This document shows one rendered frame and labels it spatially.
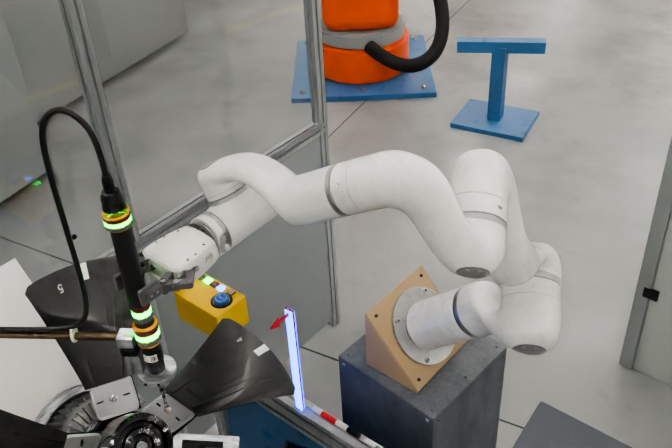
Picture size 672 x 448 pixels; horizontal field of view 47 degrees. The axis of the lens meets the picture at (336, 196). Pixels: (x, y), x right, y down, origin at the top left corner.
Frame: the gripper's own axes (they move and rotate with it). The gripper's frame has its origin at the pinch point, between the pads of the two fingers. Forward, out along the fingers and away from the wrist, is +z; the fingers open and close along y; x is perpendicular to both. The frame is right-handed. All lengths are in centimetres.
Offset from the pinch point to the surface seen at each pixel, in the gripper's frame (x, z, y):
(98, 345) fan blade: -17.4, 4.0, 11.2
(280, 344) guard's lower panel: -134, -96, 70
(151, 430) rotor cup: -27.4, 6.6, -4.3
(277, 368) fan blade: -36.0, -23.4, -6.6
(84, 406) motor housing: -30.9, 9.3, 13.4
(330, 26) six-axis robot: -107, -307, 215
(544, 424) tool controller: -26, -35, -60
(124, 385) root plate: -23.4, 4.6, 4.7
